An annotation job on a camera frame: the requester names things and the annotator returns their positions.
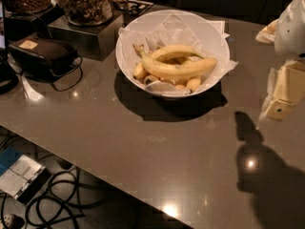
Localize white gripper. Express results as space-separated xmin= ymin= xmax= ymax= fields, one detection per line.
xmin=255 ymin=0 xmax=305 ymax=121

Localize large front yellow banana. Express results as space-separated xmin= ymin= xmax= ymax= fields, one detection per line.
xmin=133 ymin=45 xmax=216 ymax=79

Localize white bowl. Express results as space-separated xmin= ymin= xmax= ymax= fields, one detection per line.
xmin=115 ymin=10 xmax=235 ymax=99

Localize upper back yellow banana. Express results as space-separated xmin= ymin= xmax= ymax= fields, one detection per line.
xmin=151 ymin=44 xmax=203 ymax=62

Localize white paper liner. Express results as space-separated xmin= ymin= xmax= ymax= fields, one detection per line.
xmin=115 ymin=10 xmax=236 ymax=99

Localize small bananas under bunch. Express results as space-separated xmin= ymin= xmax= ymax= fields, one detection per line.
xmin=133 ymin=63 xmax=202 ymax=92

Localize dark square jar stand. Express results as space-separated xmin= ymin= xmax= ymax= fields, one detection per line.
xmin=49 ymin=11 xmax=124 ymax=61

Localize glass jar of granola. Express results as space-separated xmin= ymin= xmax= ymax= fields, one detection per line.
xmin=58 ymin=0 xmax=113 ymax=26

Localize black monitor stand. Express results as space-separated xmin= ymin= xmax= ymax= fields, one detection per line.
xmin=0 ymin=0 xmax=19 ymax=94

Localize white box on floor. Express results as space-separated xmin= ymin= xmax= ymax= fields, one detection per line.
xmin=0 ymin=155 xmax=48 ymax=203

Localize blue item on floor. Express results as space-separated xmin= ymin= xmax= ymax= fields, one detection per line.
xmin=0 ymin=147 xmax=22 ymax=176

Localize white power plug on floor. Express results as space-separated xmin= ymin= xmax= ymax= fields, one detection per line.
xmin=0 ymin=214 xmax=25 ymax=229

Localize black cables on floor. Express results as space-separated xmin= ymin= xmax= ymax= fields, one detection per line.
xmin=0 ymin=134 xmax=112 ymax=229

